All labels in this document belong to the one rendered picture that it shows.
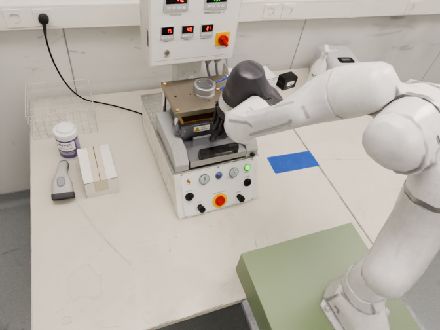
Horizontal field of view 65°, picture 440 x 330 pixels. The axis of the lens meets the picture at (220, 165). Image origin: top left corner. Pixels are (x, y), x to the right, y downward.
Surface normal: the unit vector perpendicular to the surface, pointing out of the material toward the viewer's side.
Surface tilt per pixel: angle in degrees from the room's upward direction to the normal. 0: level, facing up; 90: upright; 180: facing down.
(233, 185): 65
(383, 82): 45
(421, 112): 19
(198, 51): 90
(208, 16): 90
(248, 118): 74
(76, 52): 90
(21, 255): 0
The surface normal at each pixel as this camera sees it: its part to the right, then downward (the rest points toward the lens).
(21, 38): 0.33, 0.73
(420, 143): 0.36, 0.14
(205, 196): 0.40, 0.37
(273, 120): -0.56, 0.60
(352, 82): -0.73, 0.01
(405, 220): -0.88, 0.29
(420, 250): -0.25, 0.36
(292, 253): 0.11, -0.63
